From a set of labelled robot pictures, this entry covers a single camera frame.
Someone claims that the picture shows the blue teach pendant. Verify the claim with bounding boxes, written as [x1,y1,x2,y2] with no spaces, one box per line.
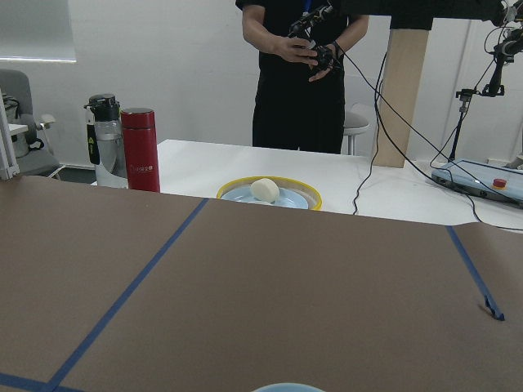
[431,159,522,206]

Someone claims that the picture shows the light blue plate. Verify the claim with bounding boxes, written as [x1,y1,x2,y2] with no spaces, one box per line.
[220,184,309,209]

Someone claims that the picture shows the grey office chair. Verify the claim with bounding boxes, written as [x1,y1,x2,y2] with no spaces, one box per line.
[1,69,62,177]

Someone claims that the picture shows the black camera tripod stand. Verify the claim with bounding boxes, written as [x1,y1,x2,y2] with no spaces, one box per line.
[447,0,523,163]

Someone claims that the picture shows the person's right hand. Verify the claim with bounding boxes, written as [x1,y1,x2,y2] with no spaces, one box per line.
[272,36,317,66]

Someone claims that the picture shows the blue tape line crosswise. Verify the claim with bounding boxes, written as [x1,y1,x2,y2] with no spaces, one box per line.
[0,373,79,392]

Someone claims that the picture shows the clear bottle black lid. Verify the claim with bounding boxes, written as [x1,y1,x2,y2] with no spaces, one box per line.
[84,93,127,189]

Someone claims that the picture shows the black handheld controller device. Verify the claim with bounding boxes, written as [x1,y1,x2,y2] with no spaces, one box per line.
[288,4,335,39]

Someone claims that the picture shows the white bun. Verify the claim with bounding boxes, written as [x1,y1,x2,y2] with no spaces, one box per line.
[250,178,279,203]

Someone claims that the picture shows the wooden post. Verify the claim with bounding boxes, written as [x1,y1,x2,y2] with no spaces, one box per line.
[374,29,430,168]

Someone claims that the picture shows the person's gloved left hand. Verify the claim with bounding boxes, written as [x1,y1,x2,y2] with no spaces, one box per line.
[309,40,343,82]

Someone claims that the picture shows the white round stool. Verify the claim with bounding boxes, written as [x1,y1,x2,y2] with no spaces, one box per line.
[343,105,370,155]

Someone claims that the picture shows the black cable on table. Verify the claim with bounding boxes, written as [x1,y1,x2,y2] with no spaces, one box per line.
[342,51,523,232]

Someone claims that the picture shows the red thermos bottle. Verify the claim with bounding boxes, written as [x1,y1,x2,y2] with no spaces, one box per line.
[121,108,160,193]

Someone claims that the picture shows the yellow rimmed round tray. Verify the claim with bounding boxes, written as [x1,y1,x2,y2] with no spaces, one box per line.
[216,176,323,211]

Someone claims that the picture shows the brown paper table cover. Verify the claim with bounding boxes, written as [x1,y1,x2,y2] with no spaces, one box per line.
[1,177,522,391]

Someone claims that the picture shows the person in black clothes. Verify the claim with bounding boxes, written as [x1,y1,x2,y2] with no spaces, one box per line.
[235,1,369,154]

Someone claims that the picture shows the blue tape line lengthwise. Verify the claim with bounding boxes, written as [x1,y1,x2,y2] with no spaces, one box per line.
[39,198,209,392]

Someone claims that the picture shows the light blue ceramic cup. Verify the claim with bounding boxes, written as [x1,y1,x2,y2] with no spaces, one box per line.
[253,382,324,392]

